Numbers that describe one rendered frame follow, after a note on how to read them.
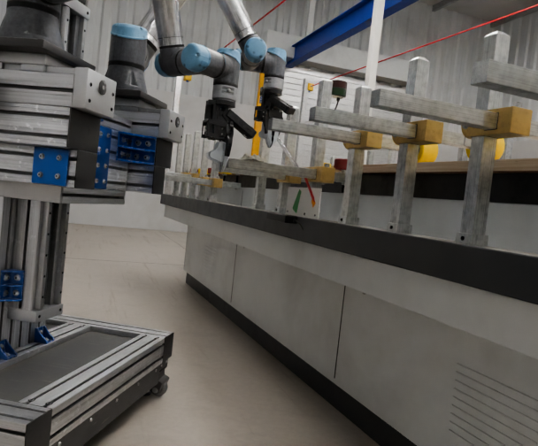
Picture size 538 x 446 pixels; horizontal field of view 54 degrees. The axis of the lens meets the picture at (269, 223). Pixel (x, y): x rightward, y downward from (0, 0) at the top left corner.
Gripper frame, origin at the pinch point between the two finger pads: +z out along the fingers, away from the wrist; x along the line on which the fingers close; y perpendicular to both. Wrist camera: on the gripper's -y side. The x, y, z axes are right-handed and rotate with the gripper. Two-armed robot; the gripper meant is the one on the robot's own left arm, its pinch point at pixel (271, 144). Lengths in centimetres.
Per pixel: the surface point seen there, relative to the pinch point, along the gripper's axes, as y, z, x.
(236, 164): -18.6, 10.7, 31.9
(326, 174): -33.3, 10.6, 6.2
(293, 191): -14.0, 16.7, 0.2
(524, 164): -97, 6, 15
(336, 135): -49, 1, 23
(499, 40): -96, -16, 33
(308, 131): -46, 1, 31
